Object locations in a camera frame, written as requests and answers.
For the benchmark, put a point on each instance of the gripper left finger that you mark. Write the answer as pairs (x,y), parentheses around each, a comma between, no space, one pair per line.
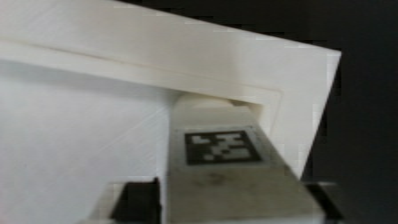
(130,204)

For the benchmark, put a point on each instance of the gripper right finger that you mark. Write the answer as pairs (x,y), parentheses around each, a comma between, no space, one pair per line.
(324,193)

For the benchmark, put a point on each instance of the white leg with tag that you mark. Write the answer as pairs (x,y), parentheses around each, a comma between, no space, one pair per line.
(230,182)

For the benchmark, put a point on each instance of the white square tabletop part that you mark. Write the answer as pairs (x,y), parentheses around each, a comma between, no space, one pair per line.
(100,62)

